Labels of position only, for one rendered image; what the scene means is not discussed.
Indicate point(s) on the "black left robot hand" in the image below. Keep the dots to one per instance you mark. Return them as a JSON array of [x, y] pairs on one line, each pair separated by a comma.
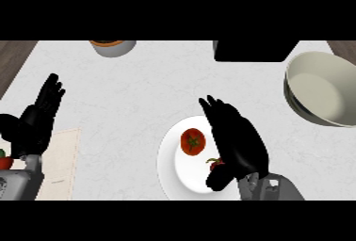
[[35, 117]]

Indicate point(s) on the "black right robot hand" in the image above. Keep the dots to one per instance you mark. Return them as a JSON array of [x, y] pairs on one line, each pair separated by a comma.
[[234, 138]]

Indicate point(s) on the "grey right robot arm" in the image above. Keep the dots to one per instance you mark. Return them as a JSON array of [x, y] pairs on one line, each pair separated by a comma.
[[270, 188]]

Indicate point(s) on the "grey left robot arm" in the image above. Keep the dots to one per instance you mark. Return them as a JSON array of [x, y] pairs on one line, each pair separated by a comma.
[[21, 180]]

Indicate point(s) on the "red tomato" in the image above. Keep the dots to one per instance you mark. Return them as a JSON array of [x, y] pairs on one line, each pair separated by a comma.
[[193, 141]]

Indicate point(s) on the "white plate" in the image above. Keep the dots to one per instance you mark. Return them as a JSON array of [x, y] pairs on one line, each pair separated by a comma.
[[185, 169]]

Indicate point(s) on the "pale grey-white bowl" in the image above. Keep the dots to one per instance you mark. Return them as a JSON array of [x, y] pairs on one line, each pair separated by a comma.
[[320, 91]]

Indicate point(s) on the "red pepper with green stem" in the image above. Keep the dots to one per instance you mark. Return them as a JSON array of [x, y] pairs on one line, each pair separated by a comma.
[[215, 162]]

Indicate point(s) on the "red vegetable with green stem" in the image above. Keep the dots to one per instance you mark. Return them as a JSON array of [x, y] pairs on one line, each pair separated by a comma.
[[5, 161]]

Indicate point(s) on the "beige cutting board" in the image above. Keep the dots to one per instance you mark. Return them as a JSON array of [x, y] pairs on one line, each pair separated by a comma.
[[60, 164]]

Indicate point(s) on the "grey pot with orange rim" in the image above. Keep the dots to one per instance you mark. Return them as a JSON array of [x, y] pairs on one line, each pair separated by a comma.
[[113, 48]]

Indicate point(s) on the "black flat appliance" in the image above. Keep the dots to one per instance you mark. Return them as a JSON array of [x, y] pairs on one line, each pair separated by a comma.
[[255, 50]]

